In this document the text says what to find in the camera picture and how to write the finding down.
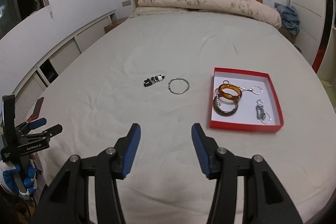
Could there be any silver wrist watch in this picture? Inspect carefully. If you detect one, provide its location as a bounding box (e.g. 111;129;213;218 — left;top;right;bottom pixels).
256;105;266;121

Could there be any dark bead bracelet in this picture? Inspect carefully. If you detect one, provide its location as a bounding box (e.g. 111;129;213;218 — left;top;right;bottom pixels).
143;74;166;88

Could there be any amber resin bangle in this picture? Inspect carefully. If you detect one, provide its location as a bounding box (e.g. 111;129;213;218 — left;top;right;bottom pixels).
218;84;242;102

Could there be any pearl silver necklace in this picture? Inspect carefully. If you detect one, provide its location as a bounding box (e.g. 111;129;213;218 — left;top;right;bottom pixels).
222;78;264;96

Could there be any dark brown bangle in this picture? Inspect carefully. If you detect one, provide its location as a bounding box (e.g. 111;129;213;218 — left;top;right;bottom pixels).
213;95;239;117

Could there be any plain silver bangle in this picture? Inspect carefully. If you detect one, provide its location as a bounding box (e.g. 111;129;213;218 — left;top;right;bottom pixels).
168;78;190;95

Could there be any blue white gloved hand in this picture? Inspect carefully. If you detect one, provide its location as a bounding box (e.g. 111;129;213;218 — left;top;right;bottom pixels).
1;158;38;197

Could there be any red phone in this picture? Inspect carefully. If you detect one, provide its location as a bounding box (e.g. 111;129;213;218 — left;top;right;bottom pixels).
27;97;44;122

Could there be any white low cabinet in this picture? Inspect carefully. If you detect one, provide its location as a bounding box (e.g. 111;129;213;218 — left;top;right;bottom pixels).
14;10;116;124

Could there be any red shallow box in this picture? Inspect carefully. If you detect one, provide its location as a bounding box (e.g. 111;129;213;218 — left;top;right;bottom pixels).
209;68;284;132

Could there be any grey bed sheet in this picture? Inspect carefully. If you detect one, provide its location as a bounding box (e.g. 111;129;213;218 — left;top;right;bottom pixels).
39;12;335;223

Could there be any open white shelf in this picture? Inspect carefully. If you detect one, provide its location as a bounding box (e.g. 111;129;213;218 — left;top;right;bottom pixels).
317;0;335;97

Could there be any blue crumpled cloth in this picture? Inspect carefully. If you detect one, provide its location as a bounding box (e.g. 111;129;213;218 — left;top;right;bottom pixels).
276;5;300;35

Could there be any white wardrobe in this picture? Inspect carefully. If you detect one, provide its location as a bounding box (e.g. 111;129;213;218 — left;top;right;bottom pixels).
290;0;326;65

